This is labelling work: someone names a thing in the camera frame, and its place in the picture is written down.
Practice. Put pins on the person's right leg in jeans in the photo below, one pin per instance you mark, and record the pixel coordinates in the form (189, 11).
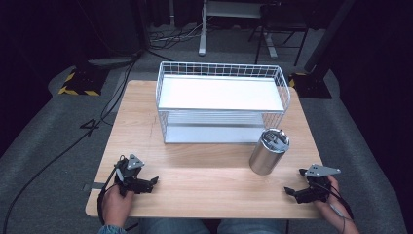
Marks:
(251, 227)

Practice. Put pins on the white metal desk frame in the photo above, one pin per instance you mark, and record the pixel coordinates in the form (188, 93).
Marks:
(203, 35)

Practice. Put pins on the black slanted stand pole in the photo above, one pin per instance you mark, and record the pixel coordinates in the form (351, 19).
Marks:
(328, 35)

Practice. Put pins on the yellow-black striped stand base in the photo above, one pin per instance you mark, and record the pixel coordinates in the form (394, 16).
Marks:
(82, 81)
(311, 86)

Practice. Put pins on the person's left hand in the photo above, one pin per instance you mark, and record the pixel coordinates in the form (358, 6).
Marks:
(117, 206)

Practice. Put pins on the stainless steel tumbler with lid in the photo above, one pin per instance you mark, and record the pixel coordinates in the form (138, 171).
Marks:
(268, 156)

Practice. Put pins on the person's right hand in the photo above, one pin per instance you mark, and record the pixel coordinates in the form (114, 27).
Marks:
(334, 198)

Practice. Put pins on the grey tape strip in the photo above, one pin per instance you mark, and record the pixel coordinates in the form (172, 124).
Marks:
(95, 186)

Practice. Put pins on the person's leg in jeans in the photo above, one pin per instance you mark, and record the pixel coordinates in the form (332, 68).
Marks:
(175, 226)
(251, 227)

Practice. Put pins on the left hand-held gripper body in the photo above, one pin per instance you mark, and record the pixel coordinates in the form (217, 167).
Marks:
(128, 177)

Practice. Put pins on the black metal chair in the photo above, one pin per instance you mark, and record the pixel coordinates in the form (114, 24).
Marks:
(282, 19)

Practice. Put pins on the person's left leg in jeans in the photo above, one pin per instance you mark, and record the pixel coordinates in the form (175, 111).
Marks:
(175, 226)

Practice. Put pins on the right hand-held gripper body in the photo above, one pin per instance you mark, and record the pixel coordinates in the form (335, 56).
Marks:
(316, 187)

